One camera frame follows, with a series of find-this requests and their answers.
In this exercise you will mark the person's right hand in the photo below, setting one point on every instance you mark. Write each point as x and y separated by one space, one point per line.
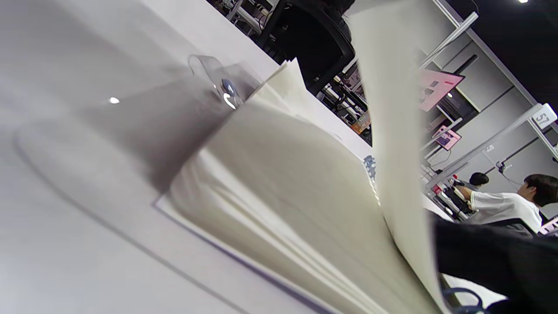
514 270

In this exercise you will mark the blue spiral lined notebook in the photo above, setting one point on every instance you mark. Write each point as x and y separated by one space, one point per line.
283 183

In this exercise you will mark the small pink monitor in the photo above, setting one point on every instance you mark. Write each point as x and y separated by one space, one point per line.
447 138

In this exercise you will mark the white sign plate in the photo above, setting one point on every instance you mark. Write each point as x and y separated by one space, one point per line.
544 117

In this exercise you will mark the large pink monitor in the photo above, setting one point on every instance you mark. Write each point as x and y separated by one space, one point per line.
438 87

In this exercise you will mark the black mesh office chair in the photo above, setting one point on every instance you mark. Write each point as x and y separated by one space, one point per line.
305 39

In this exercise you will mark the white metal frame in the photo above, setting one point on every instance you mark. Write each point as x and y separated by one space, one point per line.
488 141

